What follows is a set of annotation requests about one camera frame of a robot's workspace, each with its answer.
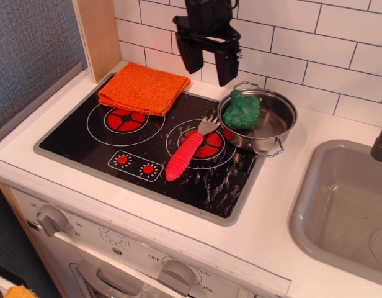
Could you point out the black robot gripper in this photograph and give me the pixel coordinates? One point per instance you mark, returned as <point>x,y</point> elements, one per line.
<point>206,26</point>

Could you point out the green toy broccoli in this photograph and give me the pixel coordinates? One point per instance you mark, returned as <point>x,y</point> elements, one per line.
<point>243,111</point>

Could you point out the orange knitted napkin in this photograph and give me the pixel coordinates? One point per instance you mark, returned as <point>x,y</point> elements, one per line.
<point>142,89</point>

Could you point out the black toy stove top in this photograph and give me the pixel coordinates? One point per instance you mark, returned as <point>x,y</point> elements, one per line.
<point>131,150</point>

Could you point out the wooden side panel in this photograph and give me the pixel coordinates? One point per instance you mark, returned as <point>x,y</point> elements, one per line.
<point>98,28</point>

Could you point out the grey plastic sink basin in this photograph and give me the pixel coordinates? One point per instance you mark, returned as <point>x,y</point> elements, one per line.
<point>337,217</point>

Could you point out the grey right oven knob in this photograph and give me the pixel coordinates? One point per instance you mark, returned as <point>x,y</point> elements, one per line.
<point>177,276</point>

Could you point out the grey oven knob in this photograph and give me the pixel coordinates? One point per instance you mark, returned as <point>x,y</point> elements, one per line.
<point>51,220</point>
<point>177,276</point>

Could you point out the grey left oven knob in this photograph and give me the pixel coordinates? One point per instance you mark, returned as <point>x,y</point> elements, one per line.
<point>51,220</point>

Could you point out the white toy oven front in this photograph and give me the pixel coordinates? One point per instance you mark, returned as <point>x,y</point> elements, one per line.
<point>90,260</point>

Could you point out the yellow cloth at corner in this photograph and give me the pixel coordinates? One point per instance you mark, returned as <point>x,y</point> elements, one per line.
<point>19,292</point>

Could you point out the steel pot with handles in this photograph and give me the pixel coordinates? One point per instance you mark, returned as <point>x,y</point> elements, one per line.
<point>278,116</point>

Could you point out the fork with pink handle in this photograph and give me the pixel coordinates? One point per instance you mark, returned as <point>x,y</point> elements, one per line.
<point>180,160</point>

